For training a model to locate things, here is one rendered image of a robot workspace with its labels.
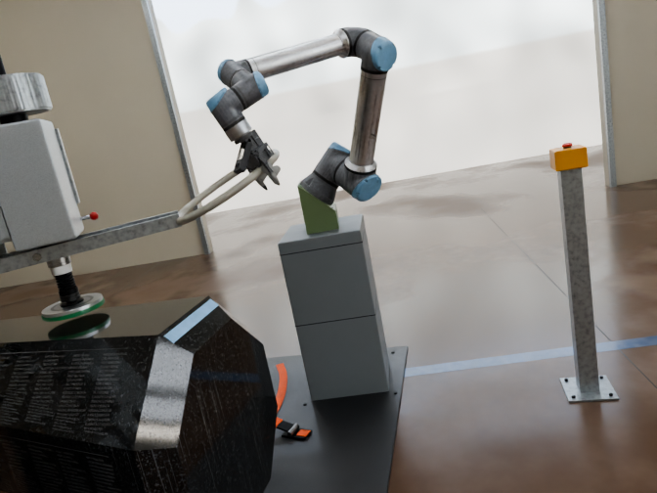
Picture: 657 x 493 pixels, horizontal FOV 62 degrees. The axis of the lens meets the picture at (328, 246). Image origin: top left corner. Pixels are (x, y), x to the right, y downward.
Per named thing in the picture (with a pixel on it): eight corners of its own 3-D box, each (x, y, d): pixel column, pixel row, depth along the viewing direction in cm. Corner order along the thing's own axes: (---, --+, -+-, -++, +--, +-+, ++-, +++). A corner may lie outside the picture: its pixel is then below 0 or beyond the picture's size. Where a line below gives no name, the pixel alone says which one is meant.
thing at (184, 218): (179, 235, 186) (173, 228, 186) (175, 217, 233) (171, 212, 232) (293, 154, 193) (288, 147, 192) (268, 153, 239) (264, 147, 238)
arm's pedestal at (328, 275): (312, 364, 321) (283, 225, 301) (397, 352, 314) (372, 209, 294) (300, 410, 272) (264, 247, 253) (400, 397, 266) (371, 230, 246)
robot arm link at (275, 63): (359, 18, 226) (211, 58, 197) (377, 26, 219) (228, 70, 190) (357, 45, 234) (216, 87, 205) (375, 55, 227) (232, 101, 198)
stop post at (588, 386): (619, 400, 231) (600, 144, 205) (568, 403, 235) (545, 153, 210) (605, 377, 249) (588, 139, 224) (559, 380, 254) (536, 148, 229)
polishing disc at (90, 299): (31, 315, 202) (30, 312, 201) (83, 294, 218) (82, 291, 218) (61, 319, 189) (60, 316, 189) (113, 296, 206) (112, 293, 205)
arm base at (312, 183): (300, 180, 277) (311, 164, 275) (331, 201, 280) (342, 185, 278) (298, 186, 259) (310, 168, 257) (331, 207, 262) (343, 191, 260)
